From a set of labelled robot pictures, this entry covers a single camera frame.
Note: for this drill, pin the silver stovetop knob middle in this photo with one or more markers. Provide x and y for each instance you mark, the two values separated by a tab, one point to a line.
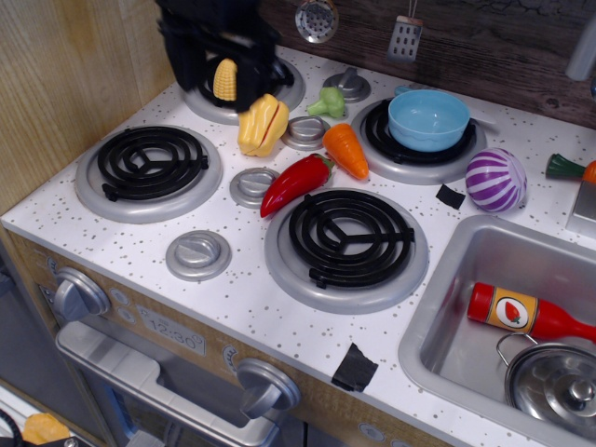
249	186

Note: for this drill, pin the black burner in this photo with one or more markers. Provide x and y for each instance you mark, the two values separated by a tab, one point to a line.
391	160
290	89
148	174
346	251

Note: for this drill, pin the silver stovetop knob back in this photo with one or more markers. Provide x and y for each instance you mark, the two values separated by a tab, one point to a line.
351	84

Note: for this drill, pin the orange toy carrot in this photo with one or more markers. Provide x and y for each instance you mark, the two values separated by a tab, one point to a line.
342	144

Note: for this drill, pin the hanging silver skimmer spoon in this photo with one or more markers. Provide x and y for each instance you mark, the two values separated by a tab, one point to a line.
316	20

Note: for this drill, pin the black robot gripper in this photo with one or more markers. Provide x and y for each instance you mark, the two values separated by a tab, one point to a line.
226	27

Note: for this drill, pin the silver oven knob right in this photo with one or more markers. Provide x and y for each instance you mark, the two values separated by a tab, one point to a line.
265	388

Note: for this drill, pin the light blue plastic bowl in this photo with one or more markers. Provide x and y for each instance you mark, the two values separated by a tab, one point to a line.
426	120

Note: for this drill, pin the yellow toy corn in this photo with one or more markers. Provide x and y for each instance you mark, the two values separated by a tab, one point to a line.
225	81

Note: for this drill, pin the black tape piece front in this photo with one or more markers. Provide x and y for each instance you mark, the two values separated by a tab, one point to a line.
355	371

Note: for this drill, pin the steel toy pot with lid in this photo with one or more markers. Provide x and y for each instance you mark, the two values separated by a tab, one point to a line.
553	383

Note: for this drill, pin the front right black burner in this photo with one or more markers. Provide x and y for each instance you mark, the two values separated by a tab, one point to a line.
346	251

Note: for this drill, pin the silver oven door handle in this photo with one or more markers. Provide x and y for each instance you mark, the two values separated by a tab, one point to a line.
141	409

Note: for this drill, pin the purple striped toy onion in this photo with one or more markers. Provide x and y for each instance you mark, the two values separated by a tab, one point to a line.
496	180

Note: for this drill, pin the back left black burner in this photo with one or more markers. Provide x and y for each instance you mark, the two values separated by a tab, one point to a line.
290	89

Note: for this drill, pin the yellow object lower left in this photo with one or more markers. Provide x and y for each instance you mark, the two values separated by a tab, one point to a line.
40	428

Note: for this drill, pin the silver stovetop knob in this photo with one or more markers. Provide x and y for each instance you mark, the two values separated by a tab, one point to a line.
249	186
351	84
198	256
305	133

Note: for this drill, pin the red toy ketchup bottle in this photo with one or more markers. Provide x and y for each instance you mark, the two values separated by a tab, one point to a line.
518	312

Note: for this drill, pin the silver oven knob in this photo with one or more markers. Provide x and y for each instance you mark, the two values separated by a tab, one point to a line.
78	296
265	388

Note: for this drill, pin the green toy broccoli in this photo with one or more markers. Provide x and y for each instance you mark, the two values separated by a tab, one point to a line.
330	102

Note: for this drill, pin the red toy chili pepper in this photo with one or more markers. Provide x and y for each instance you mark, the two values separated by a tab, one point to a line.
297	180

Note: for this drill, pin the hanging silver spatula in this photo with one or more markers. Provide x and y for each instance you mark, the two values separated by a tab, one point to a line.
406	33

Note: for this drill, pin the yellow toy bell pepper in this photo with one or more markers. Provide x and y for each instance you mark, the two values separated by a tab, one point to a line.
262	126

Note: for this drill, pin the silver toy sink basin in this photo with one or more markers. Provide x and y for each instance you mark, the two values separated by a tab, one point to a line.
469	321

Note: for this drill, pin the back right black burner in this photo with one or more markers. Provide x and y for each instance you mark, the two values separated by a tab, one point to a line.
391	160

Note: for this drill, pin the toy carrot with green top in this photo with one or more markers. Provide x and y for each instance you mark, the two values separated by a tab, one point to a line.
563	168

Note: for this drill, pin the black tape piece back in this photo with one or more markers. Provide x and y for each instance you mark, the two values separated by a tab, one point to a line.
450	197

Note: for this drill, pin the silver oven knob left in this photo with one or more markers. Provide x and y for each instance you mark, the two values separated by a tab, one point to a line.
78	296

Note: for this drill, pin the silver stovetop knob upper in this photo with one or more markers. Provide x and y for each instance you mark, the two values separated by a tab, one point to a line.
305	133

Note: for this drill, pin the silver stovetop knob front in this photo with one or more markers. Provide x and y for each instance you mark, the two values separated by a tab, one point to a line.
198	256

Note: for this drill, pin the front left black burner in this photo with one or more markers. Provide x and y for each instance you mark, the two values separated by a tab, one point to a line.
148	174

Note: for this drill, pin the black tape piece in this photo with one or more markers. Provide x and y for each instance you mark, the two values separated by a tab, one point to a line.
355	371
450	197

